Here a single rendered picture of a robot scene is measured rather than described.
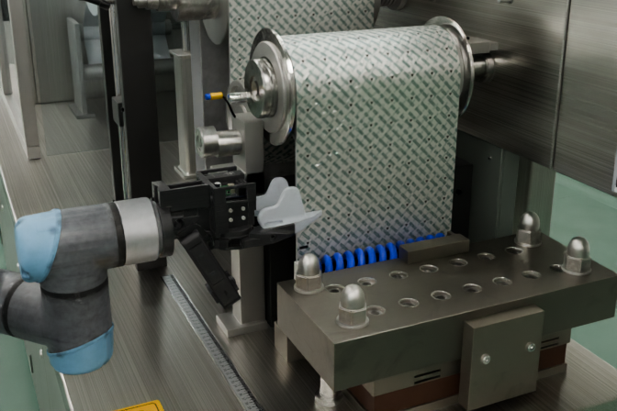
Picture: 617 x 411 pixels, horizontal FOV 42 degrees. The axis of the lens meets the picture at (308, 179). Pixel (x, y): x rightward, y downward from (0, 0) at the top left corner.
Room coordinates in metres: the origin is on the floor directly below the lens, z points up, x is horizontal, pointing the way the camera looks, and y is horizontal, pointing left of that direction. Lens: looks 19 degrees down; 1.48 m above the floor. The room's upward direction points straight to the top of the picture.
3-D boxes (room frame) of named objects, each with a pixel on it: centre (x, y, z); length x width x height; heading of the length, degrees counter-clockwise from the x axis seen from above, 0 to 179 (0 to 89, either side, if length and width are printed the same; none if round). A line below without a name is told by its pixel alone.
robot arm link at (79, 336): (0.84, 0.28, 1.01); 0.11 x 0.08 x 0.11; 66
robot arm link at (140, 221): (0.86, 0.20, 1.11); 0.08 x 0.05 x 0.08; 25
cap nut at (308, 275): (0.88, 0.00, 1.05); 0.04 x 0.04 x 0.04
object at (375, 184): (0.99, -0.09, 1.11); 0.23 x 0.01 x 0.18; 114
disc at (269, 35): (1.00, 0.05, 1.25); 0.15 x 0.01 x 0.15; 24
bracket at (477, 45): (1.12, -0.23, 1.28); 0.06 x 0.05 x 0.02; 114
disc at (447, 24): (1.10, -0.18, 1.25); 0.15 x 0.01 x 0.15; 24
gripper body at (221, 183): (0.90, 0.12, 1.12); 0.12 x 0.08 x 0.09; 115
